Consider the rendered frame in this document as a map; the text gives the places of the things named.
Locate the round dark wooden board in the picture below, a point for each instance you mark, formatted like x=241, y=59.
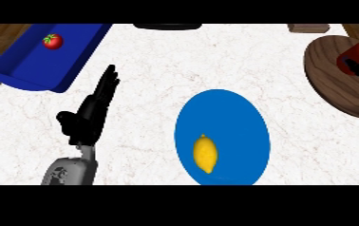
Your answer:
x=326, y=74

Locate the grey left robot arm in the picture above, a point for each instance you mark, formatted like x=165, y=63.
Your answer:
x=69, y=172

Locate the yellow lemon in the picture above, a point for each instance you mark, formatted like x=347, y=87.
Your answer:
x=205, y=154

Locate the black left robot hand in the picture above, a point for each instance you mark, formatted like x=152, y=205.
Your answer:
x=88, y=112

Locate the black appliance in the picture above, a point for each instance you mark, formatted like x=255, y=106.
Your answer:
x=167, y=26

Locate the red and black object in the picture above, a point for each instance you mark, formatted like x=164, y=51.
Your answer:
x=350, y=62

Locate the small brown wooden block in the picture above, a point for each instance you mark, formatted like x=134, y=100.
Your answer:
x=308, y=28

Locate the brown wooden corner piece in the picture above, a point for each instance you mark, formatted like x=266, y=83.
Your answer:
x=351, y=30

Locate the red tomato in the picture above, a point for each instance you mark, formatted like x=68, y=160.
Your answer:
x=51, y=41

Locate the dark blue rectangular tray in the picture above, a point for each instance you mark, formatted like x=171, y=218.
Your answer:
x=50, y=62

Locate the blue oval plate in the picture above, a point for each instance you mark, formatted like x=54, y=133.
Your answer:
x=229, y=122

